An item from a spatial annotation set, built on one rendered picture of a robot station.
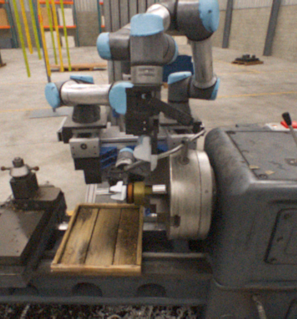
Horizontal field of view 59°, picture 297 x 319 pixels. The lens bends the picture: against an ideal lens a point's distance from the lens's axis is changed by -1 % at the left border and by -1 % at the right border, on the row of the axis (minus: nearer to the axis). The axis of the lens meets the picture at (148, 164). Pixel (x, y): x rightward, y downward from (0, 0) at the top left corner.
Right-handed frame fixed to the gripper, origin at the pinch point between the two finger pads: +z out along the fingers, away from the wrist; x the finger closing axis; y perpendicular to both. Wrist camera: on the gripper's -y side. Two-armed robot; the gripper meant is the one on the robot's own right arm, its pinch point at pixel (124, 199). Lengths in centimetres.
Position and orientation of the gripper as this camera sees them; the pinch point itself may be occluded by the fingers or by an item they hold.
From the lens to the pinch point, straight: 93.2
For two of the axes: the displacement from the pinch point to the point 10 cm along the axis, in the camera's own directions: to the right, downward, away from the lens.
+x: 0.0, -8.8, -4.7
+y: -10.0, -0.1, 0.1
